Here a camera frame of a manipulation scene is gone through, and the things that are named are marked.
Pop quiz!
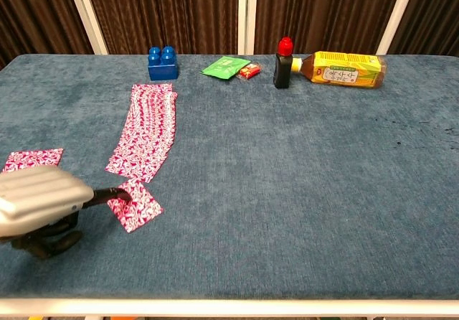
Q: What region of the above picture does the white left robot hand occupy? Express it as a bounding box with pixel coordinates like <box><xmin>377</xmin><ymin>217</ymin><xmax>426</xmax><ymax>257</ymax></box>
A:
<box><xmin>0</xmin><ymin>164</ymin><xmax>133</xmax><ymax>260</ymax></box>

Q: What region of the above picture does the small pink patterned cloth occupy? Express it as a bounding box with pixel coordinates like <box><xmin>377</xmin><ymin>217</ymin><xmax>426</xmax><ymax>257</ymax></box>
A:
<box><xmin>106</xmin><ymin>178</ymin><xmax>164</xmax><ymax>234</ymax></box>

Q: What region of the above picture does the pink patterned pouch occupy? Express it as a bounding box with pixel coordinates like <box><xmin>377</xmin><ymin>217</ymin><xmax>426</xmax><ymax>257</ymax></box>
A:
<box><xmin>105</xmin><ymin>82</ymin><xmax>179</xmax><ymax>184</ymax></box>

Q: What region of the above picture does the blue toy building block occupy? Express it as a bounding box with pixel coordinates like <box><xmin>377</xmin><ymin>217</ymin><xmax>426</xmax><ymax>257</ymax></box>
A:
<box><xmin>147</xmin><ymin>45</ymin><xmax>179</xmax><ymax>81</ymax></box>

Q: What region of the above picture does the brown fabric partition panel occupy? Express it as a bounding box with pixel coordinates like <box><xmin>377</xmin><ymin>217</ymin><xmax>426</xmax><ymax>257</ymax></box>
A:
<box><xmin>389</xmin><ymin>0</ymin><xmax>459</xmax><ymax>56</ymax></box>
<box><xmin>82</xmin><ymin>0</ymin><xmax>240</xmax><ymax>55</ymax></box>
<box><xmin>0</xmin><ymin>0</ymin><xmax>95</xmax><ymax>70</ymax></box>
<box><xmin>254</xmin><ymin>0</ymin><xmax>407</xmax><ymax>55</ymax></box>

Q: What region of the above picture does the green snack packet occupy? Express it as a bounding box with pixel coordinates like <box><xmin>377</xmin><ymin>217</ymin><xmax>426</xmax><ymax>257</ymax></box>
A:
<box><xmin>199</xmin><ymin>56</ymin><xmax>252</xmax><ymax>80</ymax></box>

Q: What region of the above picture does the blue felt table cover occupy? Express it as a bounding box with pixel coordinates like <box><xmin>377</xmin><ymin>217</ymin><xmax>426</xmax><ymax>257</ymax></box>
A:
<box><xmin>0</xmin><ymin>53</ymin><xmax>459</xmax><ymax>301</ymax></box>

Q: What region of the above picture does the red candy packet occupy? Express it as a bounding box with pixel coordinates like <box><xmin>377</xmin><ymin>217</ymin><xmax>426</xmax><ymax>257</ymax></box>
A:
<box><xmin>236</xmin><ymin>63</ymin><xmax>262</xmax><ymax>80</ymax></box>

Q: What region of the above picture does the small dark red-capped bottle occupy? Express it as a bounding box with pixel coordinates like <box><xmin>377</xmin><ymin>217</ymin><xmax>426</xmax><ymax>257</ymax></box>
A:
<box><xmin>274</xmin><ymin>36</ymin><xmax>295</xmax><ymax>90</ymax></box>

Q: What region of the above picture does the yellow-label tea bottle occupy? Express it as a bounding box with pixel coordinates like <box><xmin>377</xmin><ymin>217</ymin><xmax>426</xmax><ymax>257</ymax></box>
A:
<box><xmin>290</xmin><ymin>50</ymin><xmax>388</xmax><ymax>90</ymax></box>

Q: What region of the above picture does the white partition post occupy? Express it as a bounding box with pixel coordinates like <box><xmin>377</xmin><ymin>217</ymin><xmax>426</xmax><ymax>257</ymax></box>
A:
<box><xmin>376</xmin><ymin>0</ymin><xmax>420</xmax><ymax>55</ymax></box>
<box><xmin>237</xmin><ymin>0</ymin><xmax>258</xmax><ymax>55</ymax></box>
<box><xmin>64</xmin><ymin>0</ymin><xmax>109</xmax><ymax>55</ymax></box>

